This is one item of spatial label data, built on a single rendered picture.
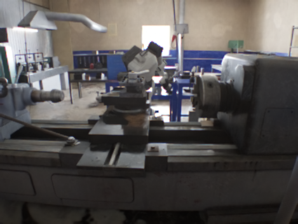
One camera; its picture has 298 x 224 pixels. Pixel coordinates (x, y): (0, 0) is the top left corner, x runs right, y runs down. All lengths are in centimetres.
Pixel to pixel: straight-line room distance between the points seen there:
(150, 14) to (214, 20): 254
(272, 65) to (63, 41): 840
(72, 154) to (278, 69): 105
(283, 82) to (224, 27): 768
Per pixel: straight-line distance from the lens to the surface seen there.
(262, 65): 98
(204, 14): 847
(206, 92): 104
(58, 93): 124
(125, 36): 825
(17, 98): 133
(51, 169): 119
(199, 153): 106
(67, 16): 656
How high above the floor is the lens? 136
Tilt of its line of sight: 19 degrees down
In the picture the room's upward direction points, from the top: straight up
